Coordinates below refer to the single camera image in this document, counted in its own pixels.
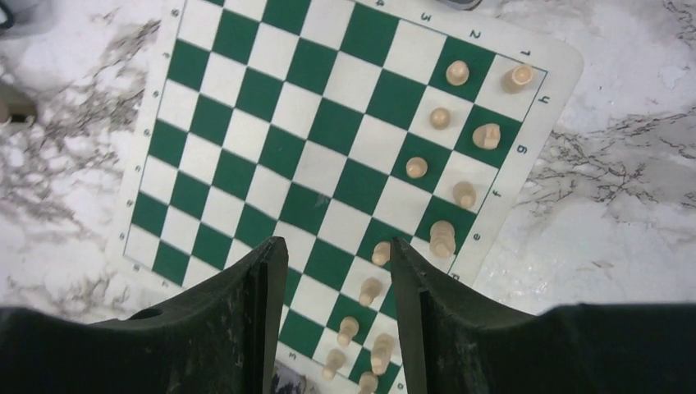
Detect white pawn chess piece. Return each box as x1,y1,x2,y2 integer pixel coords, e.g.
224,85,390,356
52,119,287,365
358,372,378,394

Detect gold tin dark pieces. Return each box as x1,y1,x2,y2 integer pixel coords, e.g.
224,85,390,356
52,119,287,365
438,0,483,11

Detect white king piece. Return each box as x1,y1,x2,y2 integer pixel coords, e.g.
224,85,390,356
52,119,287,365
429,220,456,259

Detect white chess piece on board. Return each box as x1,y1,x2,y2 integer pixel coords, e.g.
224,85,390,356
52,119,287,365
370,333,395,376

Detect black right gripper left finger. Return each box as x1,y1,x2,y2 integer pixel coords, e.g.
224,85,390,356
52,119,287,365
1,236,289,393

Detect white pawn far row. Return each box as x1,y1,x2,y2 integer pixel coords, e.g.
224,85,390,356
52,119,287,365
429,107,451,131

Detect white bishop piece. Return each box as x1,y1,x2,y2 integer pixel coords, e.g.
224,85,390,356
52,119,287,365
452,181,477,209

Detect white knight on g1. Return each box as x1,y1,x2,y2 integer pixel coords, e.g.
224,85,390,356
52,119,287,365
472,123,501,150

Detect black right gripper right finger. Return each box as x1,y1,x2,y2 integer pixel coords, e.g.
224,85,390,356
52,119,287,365
391,238,695,393

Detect gold tin white pieces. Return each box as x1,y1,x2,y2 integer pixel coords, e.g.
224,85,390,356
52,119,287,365
270,360,320,394

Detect white rook corner h1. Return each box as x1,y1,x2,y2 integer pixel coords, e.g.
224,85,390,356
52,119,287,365
501,64,535,94

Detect green white chess board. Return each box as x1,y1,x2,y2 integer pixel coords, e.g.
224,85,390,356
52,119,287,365
106,1,584,393

